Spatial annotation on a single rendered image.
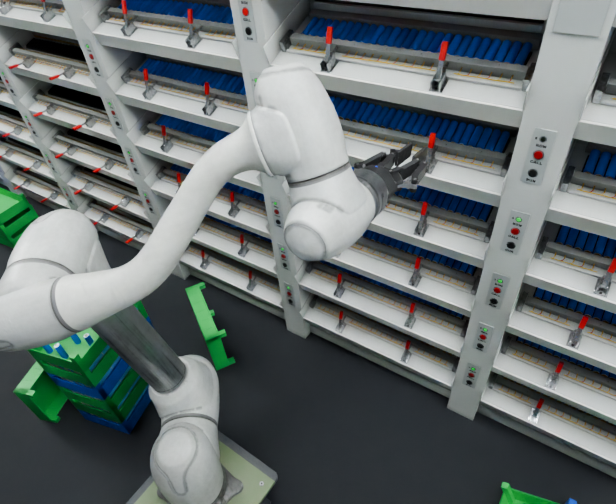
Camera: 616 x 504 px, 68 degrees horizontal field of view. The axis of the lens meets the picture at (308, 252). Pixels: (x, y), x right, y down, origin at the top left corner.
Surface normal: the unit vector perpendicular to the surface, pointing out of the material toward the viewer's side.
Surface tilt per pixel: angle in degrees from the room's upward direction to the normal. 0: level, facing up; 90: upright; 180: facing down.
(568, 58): 90
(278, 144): 71
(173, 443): 7
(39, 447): 0
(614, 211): 19
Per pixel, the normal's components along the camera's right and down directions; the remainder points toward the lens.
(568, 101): -0.55, 0.60
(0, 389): -0.07, -0.73
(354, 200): 0.73, -0.14
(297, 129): -0.07, 0.36
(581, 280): -0.25, -0.49
